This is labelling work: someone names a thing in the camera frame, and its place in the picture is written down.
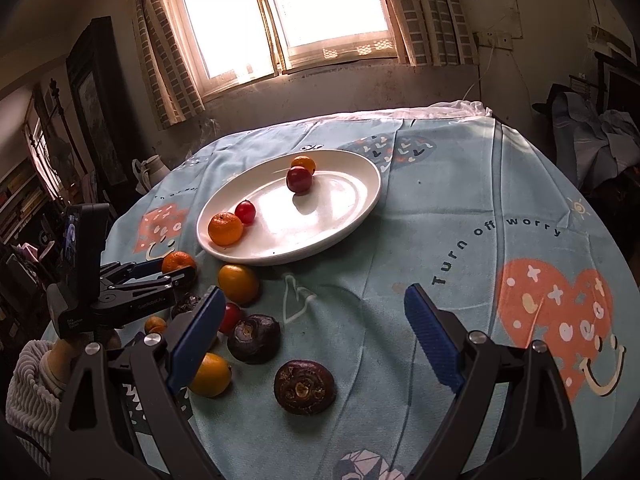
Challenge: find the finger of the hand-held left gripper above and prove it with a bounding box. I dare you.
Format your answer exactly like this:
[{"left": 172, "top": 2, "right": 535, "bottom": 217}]
[
  {"left": 102, "top": 267, "right": 197, "bottom": 304},
  {"left": 100, "top": 259, "right": 165, "bottom": 283}
]

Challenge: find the white kettle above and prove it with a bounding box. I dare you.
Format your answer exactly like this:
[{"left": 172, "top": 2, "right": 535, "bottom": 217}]
[{"left": 131, "top": 154, "right": 171, "bottom": 193}]

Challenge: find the yellow spotted citrus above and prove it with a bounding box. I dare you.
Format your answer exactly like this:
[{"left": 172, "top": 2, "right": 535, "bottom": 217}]
[{"left": 189, "top": 353, "right": 233, "bottom": 398}]

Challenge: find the window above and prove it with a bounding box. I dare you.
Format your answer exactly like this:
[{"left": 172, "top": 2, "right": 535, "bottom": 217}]
[{"left": 150, "top": 0, "right": 416, "bottom": 103}]

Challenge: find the dark wooden cabinet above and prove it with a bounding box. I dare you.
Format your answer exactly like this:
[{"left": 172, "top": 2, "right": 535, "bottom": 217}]
[{"left": 66, "top": 16, "right": 141, "bottom": 201}]

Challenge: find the white cloth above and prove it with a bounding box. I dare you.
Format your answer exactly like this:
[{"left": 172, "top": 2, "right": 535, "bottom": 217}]
[{"left": 300, "top": 100, "right": 493, "bottom": 128}]

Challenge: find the orange mandarin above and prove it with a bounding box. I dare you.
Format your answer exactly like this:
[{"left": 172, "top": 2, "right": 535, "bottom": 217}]
[
  {"left": 207, "top": 211, "right": 245, "bottom": 247},
  {"left": 161, "top": 251, "right": 197, "bottom": 277}
]

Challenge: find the person's left forearm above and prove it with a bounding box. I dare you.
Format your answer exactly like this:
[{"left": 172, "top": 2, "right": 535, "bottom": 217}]
[{"left": 5, "top": 332, "right": 121, "bottom": 461}]

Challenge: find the white oval plate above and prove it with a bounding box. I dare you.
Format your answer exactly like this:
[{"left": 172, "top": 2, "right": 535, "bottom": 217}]
[{"left": 196, "top": 149, "right": 383, "bottom": 267}]

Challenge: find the dark red plum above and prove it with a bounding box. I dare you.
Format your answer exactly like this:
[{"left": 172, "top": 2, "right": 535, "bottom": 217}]
[{"left": 286, "top": 166, "right": 313, "bottom": 194}]

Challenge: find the pile of clothes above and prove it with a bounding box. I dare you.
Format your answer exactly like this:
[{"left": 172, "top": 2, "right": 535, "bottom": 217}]
[{"left": 532, "top": 82, "right": 640, "bottom": 196}]

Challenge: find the wall socket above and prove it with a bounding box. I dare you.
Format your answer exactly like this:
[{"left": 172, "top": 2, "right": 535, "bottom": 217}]
[{"left": 472, "top": 31, "right": 516, "bottom": 52}]

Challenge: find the checked curtain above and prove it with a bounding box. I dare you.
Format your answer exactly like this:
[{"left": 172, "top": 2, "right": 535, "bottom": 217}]
[
  {"left": 375, "top": 0, "right": 481, "bottom": 67},
  {"left": 120, "top": 0, "right": 206, "bottom": 131}
]

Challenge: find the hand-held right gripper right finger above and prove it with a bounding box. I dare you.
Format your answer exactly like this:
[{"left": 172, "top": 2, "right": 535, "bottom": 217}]
[{"left": 404, "top": 283, "right": 586, "bottom": 480}]

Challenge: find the white cable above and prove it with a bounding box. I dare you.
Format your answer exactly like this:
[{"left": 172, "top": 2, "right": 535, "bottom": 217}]
[{"left": 462, "top": 45, "right": 501, "bottom": 101}]

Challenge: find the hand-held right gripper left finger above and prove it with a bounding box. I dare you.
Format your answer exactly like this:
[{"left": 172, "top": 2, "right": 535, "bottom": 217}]
[{"left": 50, "top": 286, "right": 227, "bottom": 480}]

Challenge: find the small dark water chestnut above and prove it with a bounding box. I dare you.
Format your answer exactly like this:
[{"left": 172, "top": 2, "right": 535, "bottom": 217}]
[{"left": 170, "top": 292, "right": 203, "bottom": 321}]

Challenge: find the yellow-orange citrus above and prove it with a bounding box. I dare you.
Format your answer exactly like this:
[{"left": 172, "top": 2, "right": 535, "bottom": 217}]
[{"left": 217, "top": 264, "right": 260, "bottom": 306}]

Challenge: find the bookshelf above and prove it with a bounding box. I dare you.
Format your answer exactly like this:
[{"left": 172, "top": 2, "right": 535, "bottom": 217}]
[{"left": 0, "top": 157, "right": 56, "bottom": 246}]

